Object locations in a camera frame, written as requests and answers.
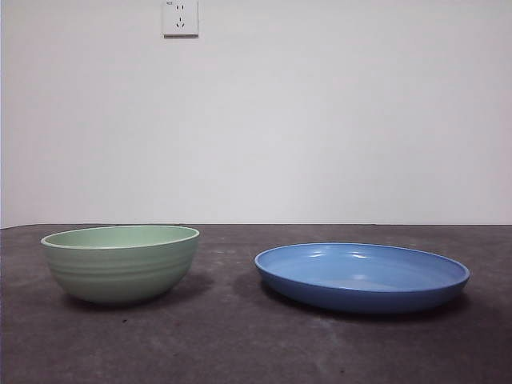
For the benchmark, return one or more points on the blue round plate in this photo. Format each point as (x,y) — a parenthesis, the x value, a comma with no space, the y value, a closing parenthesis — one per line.
(360,296)

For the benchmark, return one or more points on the white wall socket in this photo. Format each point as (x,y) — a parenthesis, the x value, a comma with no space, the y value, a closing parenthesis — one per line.
(180,18)

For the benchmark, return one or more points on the green ribbed bowl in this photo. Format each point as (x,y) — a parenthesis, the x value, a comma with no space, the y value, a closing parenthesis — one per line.
(120,276)

